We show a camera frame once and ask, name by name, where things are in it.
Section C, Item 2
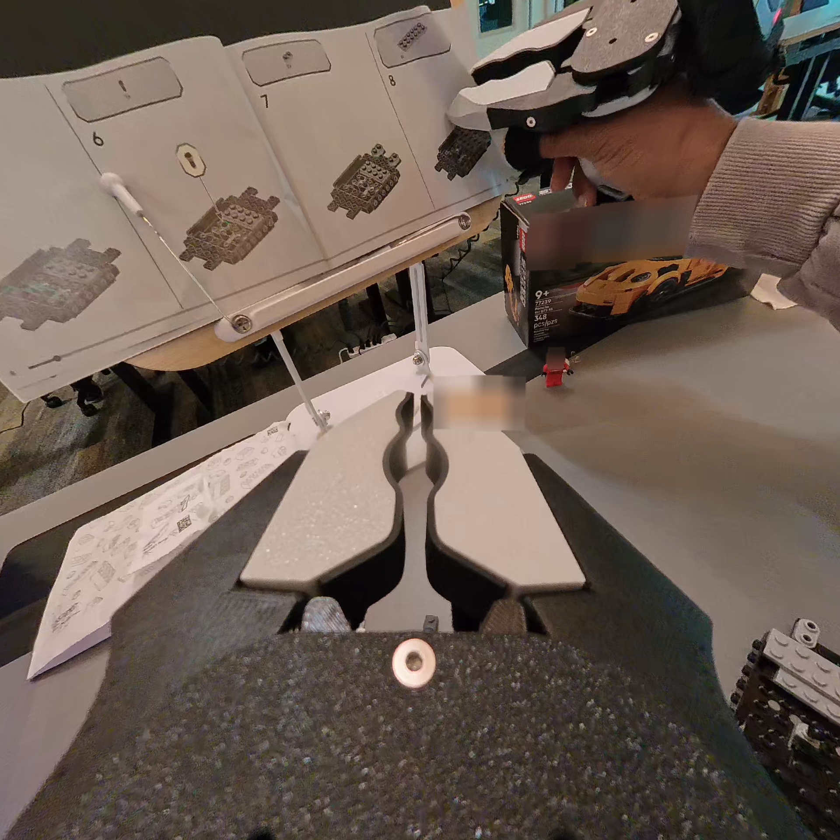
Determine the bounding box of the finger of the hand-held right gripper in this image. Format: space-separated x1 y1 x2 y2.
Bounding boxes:
448 61 560 131
470 7 593 88

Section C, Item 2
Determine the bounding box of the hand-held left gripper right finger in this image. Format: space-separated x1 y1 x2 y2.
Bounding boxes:
420 394 587 593

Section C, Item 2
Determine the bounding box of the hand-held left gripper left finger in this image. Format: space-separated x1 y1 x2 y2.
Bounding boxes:
239 391 416 589

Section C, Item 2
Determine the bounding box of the instruction booklet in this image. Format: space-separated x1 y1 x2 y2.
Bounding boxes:
0 7 519 404

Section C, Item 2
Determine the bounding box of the black toy brick car chassis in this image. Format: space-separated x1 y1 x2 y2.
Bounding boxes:
730 618 840 823

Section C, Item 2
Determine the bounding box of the person's right forearm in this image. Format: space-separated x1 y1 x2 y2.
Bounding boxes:
686 118 840 327

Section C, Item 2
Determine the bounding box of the grey desk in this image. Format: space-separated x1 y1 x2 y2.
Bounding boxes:
0 289 840 840

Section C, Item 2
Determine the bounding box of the red toy minifigure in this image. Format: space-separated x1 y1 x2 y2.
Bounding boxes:
542 346 576 391

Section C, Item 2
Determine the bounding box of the white book stand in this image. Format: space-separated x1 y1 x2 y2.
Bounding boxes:
101 172 501 455

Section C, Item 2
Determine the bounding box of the white power strip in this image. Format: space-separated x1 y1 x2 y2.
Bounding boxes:
337 332 399 362

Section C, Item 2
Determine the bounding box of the toy set box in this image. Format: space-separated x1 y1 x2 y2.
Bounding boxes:
500 193 757 350

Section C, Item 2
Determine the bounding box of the white paper bag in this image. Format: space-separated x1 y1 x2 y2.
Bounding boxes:
28 423 307 681

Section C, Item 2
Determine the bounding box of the white crumpled paper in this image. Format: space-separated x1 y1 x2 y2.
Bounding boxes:
750 273 799 311

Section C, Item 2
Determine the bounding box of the dark panel with wooden edge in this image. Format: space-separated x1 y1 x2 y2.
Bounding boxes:
0 0 455 81

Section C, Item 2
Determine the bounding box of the black coiled cable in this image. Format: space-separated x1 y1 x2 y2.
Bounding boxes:
445 228 488 278

